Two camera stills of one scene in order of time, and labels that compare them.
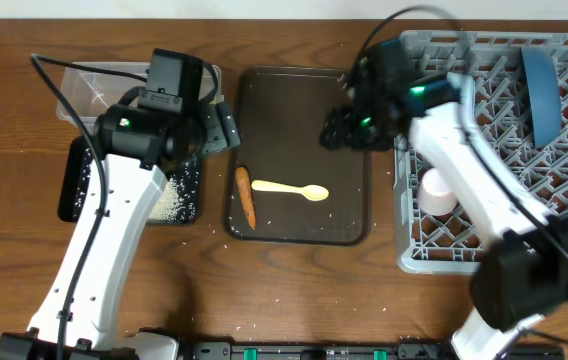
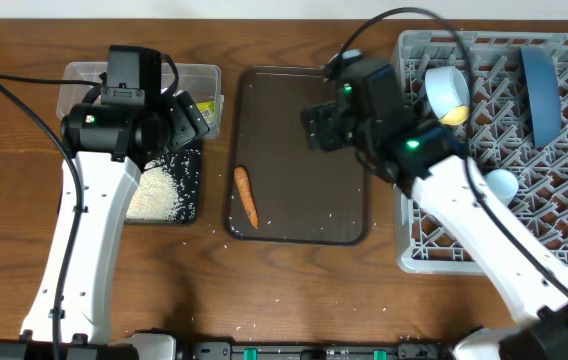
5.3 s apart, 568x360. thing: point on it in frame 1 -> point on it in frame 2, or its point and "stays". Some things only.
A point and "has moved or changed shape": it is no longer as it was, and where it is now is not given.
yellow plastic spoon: (313, 192) has moved or changed shape
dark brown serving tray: (278, 118) stays
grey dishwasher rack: (566, 178) stays
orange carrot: (247, 195) stays
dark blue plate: (544, 86) stays
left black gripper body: (219, 129) -> (186, 122)
